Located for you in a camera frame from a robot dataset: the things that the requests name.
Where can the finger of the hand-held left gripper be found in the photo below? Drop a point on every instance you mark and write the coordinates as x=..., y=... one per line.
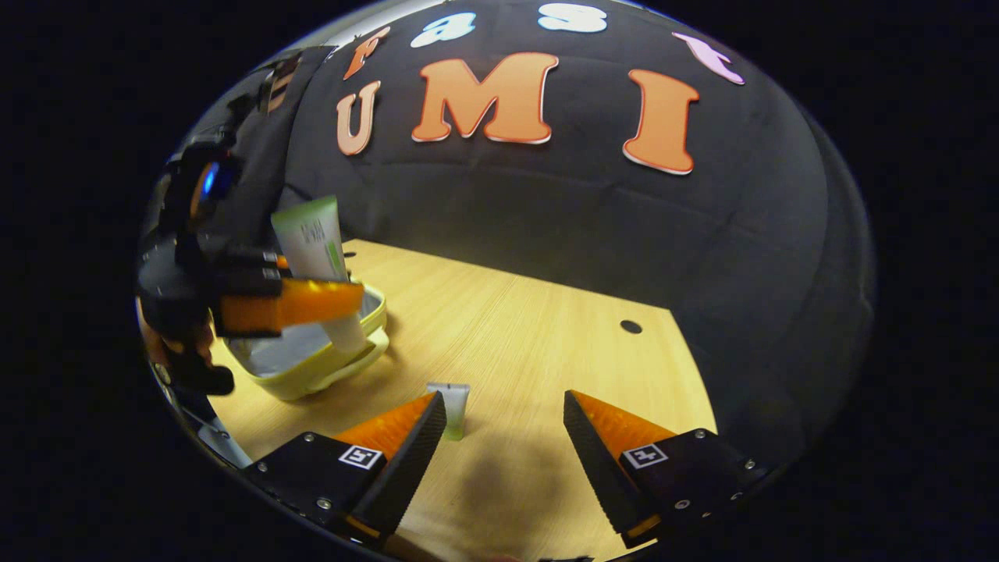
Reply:
x=304, y=304
x=254, y=261

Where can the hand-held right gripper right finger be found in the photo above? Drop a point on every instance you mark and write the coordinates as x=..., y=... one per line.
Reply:
x=597, y=468

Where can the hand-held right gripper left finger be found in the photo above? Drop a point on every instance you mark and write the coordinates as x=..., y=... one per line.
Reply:
x=414, y=460

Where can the large white green tube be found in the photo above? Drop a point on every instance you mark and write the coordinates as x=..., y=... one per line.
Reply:
x=312, y=234

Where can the small white green tube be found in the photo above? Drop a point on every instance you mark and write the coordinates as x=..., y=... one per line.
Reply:
x=449, y=406

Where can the pale yellow suitcase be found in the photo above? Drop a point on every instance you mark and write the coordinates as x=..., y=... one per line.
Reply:
x=312, y=382

